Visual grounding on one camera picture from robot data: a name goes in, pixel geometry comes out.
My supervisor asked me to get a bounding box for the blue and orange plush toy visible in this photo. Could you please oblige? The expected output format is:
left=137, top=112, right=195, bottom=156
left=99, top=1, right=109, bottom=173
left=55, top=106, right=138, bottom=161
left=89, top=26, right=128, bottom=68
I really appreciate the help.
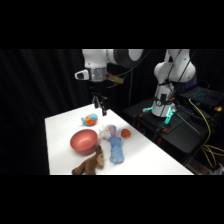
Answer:
left=80, top=113, right=100, bottom=127

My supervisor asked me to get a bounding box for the black cable on forearm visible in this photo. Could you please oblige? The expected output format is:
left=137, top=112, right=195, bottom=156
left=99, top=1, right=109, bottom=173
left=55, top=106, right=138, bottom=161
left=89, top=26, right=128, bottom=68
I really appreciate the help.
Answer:
left=108, top=49, right=153, bottom=88

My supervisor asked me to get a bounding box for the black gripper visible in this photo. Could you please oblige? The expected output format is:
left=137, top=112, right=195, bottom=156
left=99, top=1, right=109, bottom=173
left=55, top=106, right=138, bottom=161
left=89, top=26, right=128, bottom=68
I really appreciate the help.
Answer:
left=89, top=80, right=110, bottom=117

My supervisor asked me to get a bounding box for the black robot stand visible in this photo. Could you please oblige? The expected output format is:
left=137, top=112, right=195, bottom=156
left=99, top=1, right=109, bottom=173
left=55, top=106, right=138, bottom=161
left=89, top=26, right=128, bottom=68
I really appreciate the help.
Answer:
left=122, top=95, right=224, bottom=165

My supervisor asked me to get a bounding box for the pink bowl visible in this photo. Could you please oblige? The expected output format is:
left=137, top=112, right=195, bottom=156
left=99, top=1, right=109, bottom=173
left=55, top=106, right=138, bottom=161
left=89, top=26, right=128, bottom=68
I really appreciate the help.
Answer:
left=69, top=128, right=99, bottom=156

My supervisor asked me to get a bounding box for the black curtain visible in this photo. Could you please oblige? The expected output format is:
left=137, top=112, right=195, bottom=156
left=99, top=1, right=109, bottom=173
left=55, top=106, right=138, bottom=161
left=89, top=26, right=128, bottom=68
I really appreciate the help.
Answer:
left=0, top=49, right=224, bottom=176

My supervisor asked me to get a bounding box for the brown monkey plush toy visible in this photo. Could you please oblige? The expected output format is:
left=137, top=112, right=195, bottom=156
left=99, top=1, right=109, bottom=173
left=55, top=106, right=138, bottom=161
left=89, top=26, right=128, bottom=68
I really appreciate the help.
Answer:
left=71, top=144, right=105, bottom=176

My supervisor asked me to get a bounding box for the rainbow cloud plush toy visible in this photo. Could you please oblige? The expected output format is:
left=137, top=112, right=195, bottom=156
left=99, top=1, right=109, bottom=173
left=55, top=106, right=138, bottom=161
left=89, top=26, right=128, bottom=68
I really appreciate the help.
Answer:
left=98, top=123, right=118, bottom=141

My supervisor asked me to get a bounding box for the black laptop with lit keyboard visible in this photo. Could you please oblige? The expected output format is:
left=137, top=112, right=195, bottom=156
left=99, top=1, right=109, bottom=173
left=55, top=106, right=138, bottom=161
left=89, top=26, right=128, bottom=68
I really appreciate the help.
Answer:
left=179, top=85, right=224, bottom=109

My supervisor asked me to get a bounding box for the black cable on arm base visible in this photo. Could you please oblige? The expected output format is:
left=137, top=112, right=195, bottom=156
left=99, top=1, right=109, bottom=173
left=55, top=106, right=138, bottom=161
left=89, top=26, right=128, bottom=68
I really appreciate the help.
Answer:
left=165, top=49, right=193, bottom=101

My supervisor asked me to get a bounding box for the yellow cable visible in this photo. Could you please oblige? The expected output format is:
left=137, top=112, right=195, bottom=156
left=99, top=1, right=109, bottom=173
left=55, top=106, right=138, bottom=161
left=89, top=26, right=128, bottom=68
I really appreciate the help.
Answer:
left=187, top=97, right=224, bottom=169

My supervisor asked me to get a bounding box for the tan flat bracket plate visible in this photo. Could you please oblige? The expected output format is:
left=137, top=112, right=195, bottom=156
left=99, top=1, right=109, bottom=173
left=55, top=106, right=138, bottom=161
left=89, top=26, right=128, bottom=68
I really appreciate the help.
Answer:
left=106, top=74, right=125, bottom=85

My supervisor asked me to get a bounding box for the light blue plush toy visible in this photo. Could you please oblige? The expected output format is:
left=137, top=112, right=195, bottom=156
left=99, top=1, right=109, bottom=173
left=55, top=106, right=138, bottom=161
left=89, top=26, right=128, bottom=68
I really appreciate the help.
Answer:
left=108, top=136, right=125, bottom=165

